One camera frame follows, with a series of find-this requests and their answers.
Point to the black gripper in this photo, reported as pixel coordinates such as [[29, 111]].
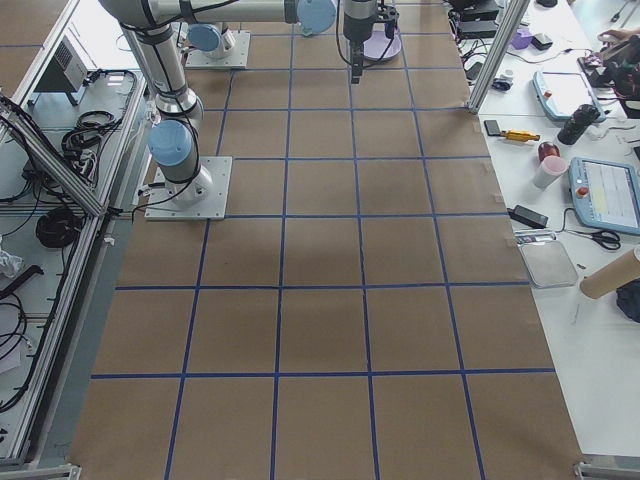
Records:
[[356, 30]]

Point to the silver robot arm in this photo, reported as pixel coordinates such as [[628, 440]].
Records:
[[173, 143], [213, 40]]

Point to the lilac plate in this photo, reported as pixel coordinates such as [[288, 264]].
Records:
[[380, 48]]

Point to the white cup pink lid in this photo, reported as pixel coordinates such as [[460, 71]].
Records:
[[551, 168]]

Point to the black phone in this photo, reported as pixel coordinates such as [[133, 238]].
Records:
[[492, 128]]

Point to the purple small box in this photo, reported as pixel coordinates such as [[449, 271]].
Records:
[[522, 38]]

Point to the blue teach pendant far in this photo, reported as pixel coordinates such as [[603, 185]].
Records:
[[562, 93]]

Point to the blue teach pendant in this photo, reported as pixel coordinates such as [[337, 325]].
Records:
[[562, 93], [605, 194]]

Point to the dark red jar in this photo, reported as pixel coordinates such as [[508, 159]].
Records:
[[546, 149]]

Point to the black bottle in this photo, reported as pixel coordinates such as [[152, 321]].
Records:
[[583, 117]]

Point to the black power adapter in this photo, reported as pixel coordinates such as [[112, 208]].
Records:
[[527, 217]]

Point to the blue teach pendant near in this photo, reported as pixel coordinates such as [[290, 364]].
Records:
[[605, 194]]

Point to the grey control box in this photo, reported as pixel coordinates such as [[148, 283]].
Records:
[[65, 74]]

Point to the black scissors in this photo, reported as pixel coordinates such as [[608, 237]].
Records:
[[606, 239]]

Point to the cardboard tube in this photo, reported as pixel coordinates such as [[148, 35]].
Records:
[[615, 274]]

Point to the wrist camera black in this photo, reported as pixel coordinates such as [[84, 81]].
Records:
[[388, 16]]

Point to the aluminium frame post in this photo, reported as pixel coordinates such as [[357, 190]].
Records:
[[511, 19]]

